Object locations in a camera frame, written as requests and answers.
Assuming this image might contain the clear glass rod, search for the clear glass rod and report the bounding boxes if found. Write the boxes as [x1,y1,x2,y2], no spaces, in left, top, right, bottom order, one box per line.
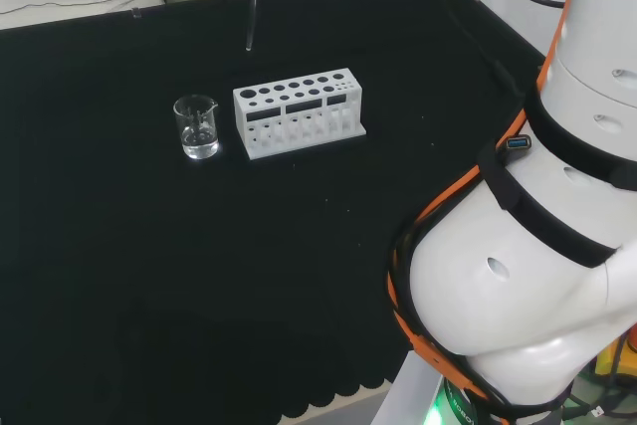
[244,0,262,53]

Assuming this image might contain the white test tube rack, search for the white test tube rack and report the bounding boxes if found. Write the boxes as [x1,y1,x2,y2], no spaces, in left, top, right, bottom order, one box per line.
[232,67,368,162]

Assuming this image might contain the clear glass beaker with water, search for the clear glass beaker with water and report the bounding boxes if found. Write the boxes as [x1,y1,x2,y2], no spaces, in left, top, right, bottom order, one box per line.
[172,94,221,161]

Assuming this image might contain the black bench cloth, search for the black bench cloth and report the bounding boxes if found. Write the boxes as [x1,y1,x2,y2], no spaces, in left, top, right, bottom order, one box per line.
[0,0,549,425]

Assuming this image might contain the yellow stop button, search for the yellow stop button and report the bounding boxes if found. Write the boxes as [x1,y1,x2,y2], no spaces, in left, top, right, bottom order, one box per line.
[593,327,637,379]

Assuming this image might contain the long black arm cable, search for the long black arm cable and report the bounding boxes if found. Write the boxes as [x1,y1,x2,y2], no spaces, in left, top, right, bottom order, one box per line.
[410,0,530,108]

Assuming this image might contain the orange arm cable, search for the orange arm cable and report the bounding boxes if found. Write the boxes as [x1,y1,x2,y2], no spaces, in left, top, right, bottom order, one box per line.
[385,0,579,425]

